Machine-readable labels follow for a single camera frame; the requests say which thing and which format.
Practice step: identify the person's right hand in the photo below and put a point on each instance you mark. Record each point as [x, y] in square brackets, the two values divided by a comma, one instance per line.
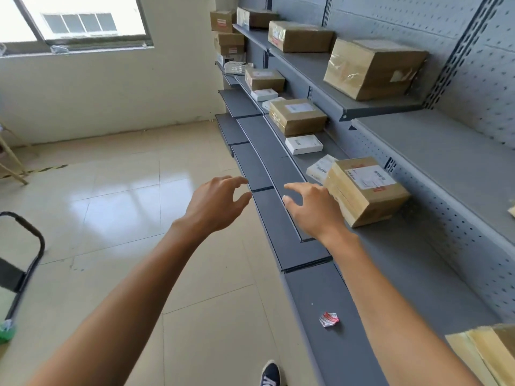
[318, 215]

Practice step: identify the person's left hand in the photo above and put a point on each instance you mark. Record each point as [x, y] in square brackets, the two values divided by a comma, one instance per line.
[209, 207]

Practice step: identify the person's right thumb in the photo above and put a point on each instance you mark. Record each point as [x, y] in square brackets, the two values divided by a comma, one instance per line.
[290, 206]

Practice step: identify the person's left thumb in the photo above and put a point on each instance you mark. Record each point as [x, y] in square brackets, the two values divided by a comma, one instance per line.
[242, 202]

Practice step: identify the person's left forearm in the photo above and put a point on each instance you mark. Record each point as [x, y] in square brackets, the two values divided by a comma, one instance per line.
[120, 305]

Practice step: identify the person's right forearm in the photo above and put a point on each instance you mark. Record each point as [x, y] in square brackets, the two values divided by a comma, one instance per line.
[386, 309]

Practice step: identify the white box with grey print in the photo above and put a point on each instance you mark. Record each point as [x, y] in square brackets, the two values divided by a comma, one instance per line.
[320, 167]

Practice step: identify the small white flat box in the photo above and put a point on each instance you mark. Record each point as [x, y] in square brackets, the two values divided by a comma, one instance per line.
[303, 143]
[271, 103]
[264, 94]

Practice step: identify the taped cardboard box white label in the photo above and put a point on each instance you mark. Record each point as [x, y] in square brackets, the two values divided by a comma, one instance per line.
[364, 188]

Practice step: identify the cardboard box with white label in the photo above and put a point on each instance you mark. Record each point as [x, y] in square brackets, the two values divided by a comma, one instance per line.
[297, 116]

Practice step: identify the crumpled red white label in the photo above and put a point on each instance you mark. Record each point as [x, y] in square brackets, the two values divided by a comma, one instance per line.
[329, 319]

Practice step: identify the small cardboard box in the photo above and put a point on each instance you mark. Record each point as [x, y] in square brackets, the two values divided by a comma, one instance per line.
[264, 79]

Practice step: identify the white plastic basket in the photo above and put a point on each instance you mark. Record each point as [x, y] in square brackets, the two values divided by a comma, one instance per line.
[237, 68]

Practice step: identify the grey metal shelving unit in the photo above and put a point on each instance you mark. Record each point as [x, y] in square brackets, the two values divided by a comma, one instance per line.
[434, 164]

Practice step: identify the large taped cardboard box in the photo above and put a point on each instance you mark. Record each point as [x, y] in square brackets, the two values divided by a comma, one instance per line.
[370, 68]

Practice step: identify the cardboard box red label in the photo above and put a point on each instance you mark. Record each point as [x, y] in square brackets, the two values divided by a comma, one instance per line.
[229, 43]
[222, 21]

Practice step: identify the person's dark blue shoe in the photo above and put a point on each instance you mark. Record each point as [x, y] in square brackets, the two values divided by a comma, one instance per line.
[270, 373]

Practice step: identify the flat wide cardboard box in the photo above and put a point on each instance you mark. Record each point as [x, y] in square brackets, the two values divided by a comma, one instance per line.
[299, 36]

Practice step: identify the dark long cardboard box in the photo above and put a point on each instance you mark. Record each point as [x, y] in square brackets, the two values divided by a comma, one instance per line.
[257, 18]

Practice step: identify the yellow black floor tape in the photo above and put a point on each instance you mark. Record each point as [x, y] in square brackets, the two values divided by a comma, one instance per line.
[46, 169]

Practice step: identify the wooden stand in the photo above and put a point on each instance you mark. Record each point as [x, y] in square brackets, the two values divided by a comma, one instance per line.
[14, 160]

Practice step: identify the pale yellow cardboard box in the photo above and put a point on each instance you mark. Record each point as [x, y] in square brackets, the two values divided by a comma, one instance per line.
[489, 351]

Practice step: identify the green plastic item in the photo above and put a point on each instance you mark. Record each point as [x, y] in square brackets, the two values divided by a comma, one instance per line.
[7, 331]

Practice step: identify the window with grey frame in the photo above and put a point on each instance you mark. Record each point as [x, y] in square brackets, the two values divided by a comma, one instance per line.
[80, 22]

